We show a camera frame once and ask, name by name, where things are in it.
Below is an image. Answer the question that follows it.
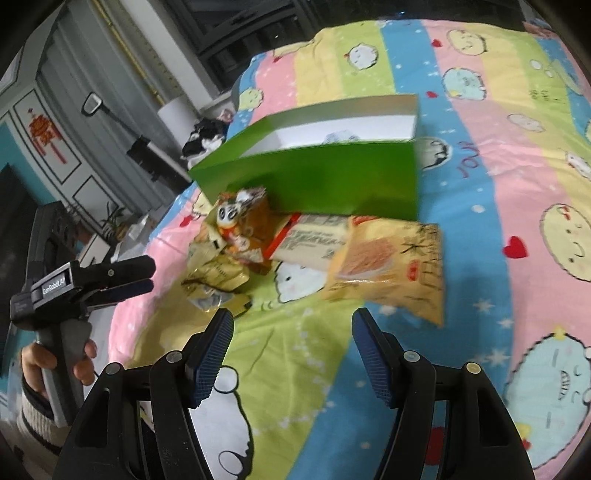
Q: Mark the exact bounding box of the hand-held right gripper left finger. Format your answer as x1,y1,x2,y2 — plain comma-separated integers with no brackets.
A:
53,308,235,480

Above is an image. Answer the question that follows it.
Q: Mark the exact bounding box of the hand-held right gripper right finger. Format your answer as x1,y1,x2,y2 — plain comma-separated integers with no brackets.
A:
352,308,539,480

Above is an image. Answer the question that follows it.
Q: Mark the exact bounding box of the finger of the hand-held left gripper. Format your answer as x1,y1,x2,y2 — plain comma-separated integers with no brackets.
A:
85,278,154,315
75,255,156,295

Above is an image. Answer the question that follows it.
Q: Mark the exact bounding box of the gold snack packet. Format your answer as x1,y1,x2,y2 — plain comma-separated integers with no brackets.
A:
181,254,251,298

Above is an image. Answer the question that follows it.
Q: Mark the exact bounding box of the yellow snack packet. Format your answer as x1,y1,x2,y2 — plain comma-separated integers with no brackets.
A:
322,216,445,328

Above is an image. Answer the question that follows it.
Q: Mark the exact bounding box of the orange panda snack packet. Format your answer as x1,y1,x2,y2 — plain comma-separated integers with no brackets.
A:
210,185,279,276

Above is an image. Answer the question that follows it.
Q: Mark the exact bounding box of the beige snack packet red edge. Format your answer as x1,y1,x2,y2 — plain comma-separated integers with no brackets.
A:
263,212,350,271

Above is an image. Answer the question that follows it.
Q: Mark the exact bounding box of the green cardboard box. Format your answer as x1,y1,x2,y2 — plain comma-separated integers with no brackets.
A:
188,93,421,221

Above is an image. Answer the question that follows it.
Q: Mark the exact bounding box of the person's left forearm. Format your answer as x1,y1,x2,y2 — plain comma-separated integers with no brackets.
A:
16,381,75,460

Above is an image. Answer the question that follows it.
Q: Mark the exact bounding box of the person's left hand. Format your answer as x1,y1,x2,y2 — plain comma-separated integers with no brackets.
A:
21,339,99,402

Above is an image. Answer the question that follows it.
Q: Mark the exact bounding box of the white boxes pile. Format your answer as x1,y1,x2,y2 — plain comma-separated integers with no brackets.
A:
76,217,155,268

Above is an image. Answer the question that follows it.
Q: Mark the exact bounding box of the potted green plant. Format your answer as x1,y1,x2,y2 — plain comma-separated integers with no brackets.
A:
100,203,128,241

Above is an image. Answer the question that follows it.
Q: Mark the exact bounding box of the small silver dark packet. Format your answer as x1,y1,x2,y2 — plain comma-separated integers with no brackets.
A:
191,292,254,320

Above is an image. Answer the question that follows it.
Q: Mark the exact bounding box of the pale crumpled snack packet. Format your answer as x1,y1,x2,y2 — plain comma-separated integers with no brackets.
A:
187,226,221,259

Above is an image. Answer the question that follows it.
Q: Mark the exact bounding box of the black pole tool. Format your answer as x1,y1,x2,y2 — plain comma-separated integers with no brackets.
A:
82,91,160,164

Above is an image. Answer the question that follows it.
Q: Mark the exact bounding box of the black and white cloth pile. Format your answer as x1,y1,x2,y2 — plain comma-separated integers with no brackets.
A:
181,115,232,162

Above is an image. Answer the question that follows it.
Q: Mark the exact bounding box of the red knot decoration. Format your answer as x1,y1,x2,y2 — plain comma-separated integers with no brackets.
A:
27,107,66,163

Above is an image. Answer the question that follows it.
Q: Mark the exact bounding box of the striped cartoon printed bedsheet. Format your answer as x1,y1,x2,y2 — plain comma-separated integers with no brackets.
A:
108,18,591,480

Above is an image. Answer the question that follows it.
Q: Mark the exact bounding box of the grey panelled wardrobe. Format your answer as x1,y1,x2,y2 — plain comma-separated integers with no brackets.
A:
0,0,199,259

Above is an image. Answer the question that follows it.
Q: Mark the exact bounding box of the yellow pipe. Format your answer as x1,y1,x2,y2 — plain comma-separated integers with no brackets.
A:
105,0,141,81

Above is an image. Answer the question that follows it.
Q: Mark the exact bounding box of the dark window frame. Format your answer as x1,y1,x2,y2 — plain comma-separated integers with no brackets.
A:
175,0,333,81

